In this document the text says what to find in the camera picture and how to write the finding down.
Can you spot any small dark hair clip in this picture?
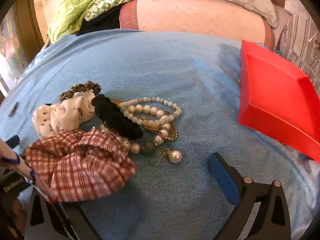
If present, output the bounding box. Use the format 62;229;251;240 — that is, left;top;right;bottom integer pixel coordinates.
9;102;19;117

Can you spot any stained glass door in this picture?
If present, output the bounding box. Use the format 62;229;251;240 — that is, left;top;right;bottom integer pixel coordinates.
1;0;44;97

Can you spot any leopard print scrunchie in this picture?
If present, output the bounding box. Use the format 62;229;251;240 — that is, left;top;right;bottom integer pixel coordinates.
59;81;101;102

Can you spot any pearl drop earring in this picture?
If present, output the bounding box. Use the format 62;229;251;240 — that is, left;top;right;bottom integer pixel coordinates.
149;149;183;166

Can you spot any blue blanket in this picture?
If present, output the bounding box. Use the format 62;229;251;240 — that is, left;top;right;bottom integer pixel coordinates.
1;30;319;239

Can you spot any white floral scrunchie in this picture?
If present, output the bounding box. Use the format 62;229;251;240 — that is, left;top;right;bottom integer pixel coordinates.
31;91;95;139

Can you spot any black hair tie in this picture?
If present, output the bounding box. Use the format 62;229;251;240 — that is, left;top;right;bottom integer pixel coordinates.
90;94;144;141

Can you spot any red tray box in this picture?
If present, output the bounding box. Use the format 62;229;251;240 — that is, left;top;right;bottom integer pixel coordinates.
238;41;319;161

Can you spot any red plaid scrunchie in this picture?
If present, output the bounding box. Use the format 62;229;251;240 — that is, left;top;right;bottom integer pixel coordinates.
25;128;136;202

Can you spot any large pearl bracelet green bead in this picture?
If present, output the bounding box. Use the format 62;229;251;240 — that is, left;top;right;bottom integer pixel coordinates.
95;101;175;146

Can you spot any striped floral cushion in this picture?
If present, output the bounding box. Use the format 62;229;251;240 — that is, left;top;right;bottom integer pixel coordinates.
279;12;319;94

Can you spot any small white bead bracelet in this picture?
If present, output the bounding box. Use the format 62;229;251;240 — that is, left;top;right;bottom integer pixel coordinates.
119;96;183;127

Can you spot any pink mattress bolster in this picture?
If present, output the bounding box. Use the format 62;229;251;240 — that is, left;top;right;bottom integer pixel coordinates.
119;0;274;49

